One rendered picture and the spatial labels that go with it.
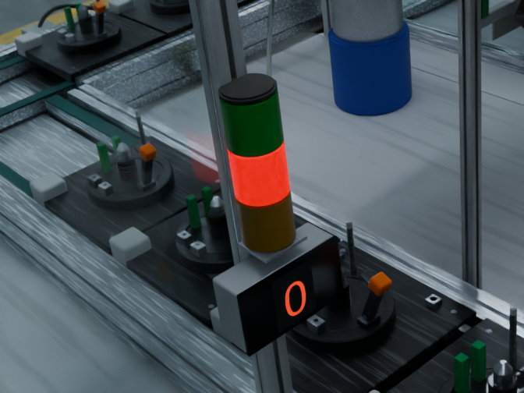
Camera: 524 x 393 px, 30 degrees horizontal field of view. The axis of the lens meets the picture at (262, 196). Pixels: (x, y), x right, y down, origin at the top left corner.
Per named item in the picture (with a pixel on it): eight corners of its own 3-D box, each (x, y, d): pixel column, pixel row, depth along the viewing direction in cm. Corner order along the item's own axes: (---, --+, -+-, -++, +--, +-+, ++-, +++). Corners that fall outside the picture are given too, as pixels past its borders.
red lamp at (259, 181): (302, 189, 87) (295, 141, 84) (259, 213, 84) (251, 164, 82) (266, 170, 90) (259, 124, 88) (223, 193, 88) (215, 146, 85)
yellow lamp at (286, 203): (307, 235, 89) (302, 189, 87) (266, 260, 87) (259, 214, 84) (272, 215, 93) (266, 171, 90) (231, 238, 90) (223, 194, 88)
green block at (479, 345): (486, 377, 109) (486, 344, 106) (479, 383, 109) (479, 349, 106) (478, 373, 110) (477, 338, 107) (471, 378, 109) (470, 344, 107)
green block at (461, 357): (469, 391, 108) (469, 356, 105) (462, 396, 107) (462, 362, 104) (462, 385, 109) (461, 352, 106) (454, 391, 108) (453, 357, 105)
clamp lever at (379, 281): (379, 317, 119) (393, 281, 113) (367, 325, 118) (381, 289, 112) (359, 297, 121) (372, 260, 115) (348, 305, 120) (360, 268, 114)
